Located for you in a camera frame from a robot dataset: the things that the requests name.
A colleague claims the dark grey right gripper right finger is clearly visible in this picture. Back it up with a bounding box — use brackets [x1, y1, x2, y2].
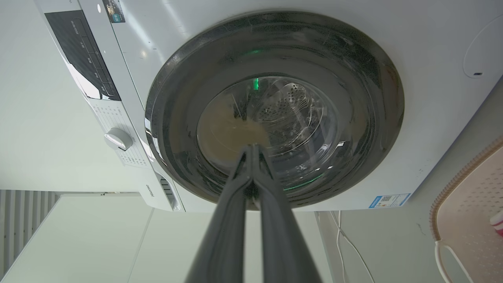
[251, 143, 323, 283]

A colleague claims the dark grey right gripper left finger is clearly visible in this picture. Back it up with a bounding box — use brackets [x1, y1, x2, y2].
[185, 144, 254, 283]

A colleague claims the beige plastic laundry basket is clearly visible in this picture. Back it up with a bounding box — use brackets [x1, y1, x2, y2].
[429, 136, 503, 283]

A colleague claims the silver washing machine dial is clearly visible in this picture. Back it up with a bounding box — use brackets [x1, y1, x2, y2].
[104, 128, 133, 151]

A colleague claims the dark round washing machine door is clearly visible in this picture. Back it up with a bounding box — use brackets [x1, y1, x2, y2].
[145, 11, 405, 209]

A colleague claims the white front-load washing machine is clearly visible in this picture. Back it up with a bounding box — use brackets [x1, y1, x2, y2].
[35, 0, 503, 213]

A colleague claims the white ribbed radiator panel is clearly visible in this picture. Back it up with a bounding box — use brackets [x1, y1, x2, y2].
[0, 190, 60, 276]

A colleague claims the red and white item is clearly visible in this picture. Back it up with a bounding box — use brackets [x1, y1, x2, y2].
[490, 209, 503, 237]

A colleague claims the white power cable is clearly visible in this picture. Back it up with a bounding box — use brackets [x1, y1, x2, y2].
[329, 211, 376, 283]

